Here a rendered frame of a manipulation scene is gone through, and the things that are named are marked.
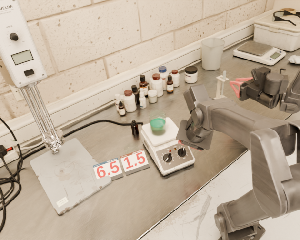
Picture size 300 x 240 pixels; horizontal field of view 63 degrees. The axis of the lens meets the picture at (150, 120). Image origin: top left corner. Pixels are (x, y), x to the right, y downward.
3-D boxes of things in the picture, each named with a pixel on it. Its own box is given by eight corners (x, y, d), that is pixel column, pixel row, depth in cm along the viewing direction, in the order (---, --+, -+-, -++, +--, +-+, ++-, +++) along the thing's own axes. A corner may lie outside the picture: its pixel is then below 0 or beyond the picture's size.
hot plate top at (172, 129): (183, 136, 89) (183, 134, 88) (153, 147, 86) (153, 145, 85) (168, 118, 98) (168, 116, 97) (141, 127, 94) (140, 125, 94)
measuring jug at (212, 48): (202, 58, 155) (204, 34, 146) (223, 59, 151) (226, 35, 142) (198, 72, 142) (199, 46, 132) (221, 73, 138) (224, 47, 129)
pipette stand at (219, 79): (234, 103, 115) (237, 79, 107) (221, 109, 112) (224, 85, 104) (221, 95, 121) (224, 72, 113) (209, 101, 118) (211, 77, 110)
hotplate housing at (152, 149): (195, 164, 88) (196, 148, 83) (162, 177, 85) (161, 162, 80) (167, 129, 105) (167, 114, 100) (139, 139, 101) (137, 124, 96)
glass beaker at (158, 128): (147, 129, 92) (145, 111, 87) (163, 125, 94) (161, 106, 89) (154, 141, 87) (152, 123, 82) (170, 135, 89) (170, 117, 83)
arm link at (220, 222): (214, 211, 59) (225, 233, 55) (247, 200, 60) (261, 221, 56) (212, 224, 63) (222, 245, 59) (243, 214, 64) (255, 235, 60)
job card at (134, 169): (149, 167, 89) (148, 159, 86) (126, 175, 87) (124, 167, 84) (144, 155, 93) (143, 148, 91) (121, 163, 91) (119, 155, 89)
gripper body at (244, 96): (239, 85, 95) (255, 94, 90) (258, 77, 98) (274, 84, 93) (237, 100, 99) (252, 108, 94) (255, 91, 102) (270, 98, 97)
